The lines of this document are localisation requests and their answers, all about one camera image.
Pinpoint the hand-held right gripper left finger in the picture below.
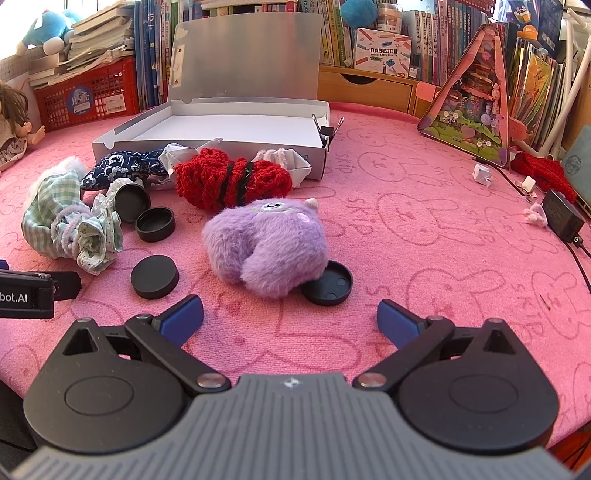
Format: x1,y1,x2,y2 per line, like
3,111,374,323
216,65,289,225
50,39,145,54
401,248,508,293
61,295,232,396

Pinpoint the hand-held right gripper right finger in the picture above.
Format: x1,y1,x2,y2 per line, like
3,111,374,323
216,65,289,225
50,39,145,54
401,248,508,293
353,298,519,394

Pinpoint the black round lid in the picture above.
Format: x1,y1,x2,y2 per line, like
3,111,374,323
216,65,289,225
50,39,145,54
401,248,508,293
130,255,180,300
113,181,152,225
300,260,354,306
135,208,177,243

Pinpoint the green checked cloth scrunchie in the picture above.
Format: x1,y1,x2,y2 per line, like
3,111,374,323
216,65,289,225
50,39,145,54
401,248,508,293
21,168,124,276

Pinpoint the purple plush monster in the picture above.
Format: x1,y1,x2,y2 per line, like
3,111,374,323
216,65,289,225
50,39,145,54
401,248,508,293
202,198,331,297

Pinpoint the navy floral scrunchie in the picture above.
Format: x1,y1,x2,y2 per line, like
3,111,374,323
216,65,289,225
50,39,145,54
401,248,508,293
80,150,169,191

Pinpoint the red knitted bow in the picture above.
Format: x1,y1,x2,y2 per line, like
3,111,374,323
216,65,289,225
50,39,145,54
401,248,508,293
174,148,293,213

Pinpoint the white paper figure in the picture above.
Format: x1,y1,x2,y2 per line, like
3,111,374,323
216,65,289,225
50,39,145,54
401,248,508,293
158,137,225,188

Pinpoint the white paper boat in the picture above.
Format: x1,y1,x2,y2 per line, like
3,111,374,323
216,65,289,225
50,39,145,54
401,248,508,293
256,148,311,188

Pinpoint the white cardboard box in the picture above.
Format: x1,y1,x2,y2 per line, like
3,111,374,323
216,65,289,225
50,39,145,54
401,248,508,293
91,11,331,182

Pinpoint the pink rabbit print blanket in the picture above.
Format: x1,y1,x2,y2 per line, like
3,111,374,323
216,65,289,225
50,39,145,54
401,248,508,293
0,99,591,462

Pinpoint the brown haired doll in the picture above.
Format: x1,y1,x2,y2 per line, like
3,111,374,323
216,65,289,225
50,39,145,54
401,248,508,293
0,82,46,172

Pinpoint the small pink bunny figure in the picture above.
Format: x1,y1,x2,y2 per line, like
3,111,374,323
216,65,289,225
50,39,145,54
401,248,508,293
524,203,548,227

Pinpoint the black power adapter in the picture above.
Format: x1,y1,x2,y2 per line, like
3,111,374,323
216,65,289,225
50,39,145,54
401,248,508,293
541,190,586,241

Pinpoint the black binder clip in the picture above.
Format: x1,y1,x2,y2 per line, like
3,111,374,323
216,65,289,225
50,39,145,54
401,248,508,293
313,115,345,148

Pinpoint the red plastic crate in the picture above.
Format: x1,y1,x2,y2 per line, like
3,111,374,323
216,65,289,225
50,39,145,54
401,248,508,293
33,58,141,132

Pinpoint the red knitted cloth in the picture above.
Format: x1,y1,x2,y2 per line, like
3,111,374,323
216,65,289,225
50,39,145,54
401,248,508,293
510,152,578,204

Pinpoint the wooden drawer organizer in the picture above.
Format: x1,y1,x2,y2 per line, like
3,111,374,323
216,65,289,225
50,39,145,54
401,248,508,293
318,65,441,115

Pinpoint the pink triangular toy case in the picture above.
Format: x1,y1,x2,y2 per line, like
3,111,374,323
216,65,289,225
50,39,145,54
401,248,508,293
417,24,512,169

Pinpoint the grey notebook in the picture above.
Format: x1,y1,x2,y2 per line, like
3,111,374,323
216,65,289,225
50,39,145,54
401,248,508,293
561,138,591,208

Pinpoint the blue plush toy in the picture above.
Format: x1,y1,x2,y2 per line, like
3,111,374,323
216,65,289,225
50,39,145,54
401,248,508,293
17,9,77,57

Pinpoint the row of blue thin books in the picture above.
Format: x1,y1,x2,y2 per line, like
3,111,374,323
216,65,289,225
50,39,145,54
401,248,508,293
134,0,180,109

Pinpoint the stack of worn books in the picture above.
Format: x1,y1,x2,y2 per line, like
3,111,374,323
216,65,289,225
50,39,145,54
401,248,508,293
28,0,137,88

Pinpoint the row of picture books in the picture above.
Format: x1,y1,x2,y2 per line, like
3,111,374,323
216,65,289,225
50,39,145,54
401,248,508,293
508,37,566,148

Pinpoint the label printer box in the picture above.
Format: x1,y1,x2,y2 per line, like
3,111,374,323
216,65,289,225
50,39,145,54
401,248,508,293
353,28,413,75

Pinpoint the row of shelf books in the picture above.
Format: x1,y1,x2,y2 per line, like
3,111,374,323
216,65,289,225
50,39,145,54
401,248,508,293
185,0,497,88

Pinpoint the stack of tape rolls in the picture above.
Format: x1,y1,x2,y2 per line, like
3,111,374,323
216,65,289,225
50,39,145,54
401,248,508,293
376,0,403,31

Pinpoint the dark blue box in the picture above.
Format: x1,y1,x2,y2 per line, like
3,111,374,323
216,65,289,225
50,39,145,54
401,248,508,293
510,0,564,61

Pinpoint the black cable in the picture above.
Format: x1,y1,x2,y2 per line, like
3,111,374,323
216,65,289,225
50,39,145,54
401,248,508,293
475,157,591,260

